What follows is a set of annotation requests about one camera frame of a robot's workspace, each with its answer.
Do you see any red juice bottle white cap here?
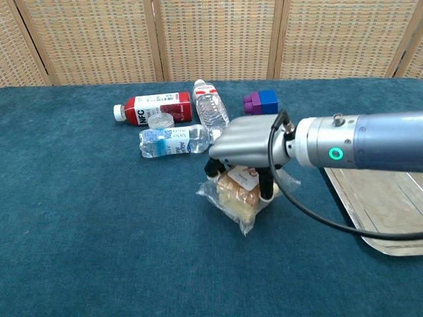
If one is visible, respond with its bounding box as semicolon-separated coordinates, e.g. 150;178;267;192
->
113;91;193;127

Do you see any blue building block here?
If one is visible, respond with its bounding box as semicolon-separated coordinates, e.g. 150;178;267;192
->
258;89;280;116

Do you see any woven bamboo folding screen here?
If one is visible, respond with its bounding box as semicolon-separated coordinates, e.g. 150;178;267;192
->
0;0;423;87

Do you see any small clear round container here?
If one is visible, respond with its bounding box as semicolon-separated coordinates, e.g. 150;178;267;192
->
147;112;175;129

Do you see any clear water bottle blue label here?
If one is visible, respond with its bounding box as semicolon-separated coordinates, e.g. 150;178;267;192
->
138;123;223;159

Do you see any rectangular metal tray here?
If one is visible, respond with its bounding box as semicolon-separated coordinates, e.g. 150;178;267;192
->
322;166;423;258

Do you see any clear water bottle red label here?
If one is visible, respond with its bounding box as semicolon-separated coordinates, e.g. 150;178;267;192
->
192;79;231;131

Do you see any purple building block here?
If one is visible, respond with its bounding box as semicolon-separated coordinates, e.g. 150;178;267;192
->
243;92;262;116

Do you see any packaged bread snack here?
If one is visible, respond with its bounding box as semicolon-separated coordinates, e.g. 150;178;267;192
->
196;164;301;236

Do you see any black right hand cable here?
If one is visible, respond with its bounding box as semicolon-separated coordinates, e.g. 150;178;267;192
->
268;108;423;241

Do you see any blue table cloth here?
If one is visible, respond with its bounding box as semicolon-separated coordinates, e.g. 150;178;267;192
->
0;78;423;317

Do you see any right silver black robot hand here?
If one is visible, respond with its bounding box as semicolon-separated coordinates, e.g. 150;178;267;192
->
204;114;291;202

